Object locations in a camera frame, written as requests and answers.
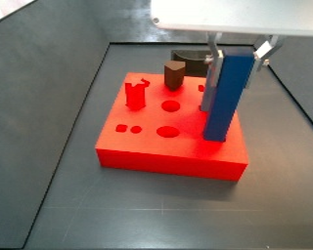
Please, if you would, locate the light blue arch block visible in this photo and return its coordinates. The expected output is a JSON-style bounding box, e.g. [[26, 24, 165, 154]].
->
[[201, 65, 216, 111]]

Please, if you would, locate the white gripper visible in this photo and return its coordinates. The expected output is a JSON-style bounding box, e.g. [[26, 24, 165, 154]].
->
[[150, 0, 313, 87]]

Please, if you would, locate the red star block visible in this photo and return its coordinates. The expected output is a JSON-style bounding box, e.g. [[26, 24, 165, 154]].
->
[[126, 79, 150, 110]]

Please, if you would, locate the red peg board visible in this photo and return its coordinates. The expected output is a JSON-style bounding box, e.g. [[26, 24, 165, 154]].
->
[[95, 72, 248, 181]]

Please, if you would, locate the brown prism block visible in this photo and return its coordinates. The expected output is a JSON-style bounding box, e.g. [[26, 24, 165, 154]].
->
[[165, 61, 185, 91]]

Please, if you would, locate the black curved holder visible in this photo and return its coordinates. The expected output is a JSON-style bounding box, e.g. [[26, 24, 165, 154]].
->
[[172, 50, 209, 77]]

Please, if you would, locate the dark blue rectangular block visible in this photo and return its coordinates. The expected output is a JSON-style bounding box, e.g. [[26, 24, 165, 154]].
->
[[204, 47, 255, 142]]

